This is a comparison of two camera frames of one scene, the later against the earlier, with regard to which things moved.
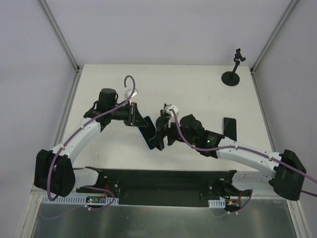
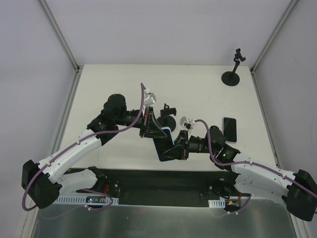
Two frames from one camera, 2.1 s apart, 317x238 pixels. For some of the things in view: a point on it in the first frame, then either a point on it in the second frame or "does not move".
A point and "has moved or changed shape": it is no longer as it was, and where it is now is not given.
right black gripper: [166, 130] -> [184, 145]
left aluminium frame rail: [71, 96] does not move
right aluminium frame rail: [263, 110] does not move
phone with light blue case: [147, 132] has moved or changed shape
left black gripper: [133, 114] -> [144, 122]
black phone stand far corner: [231, 78] does not move
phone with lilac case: [229, 128] does not move
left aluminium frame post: [79, 69] does not move
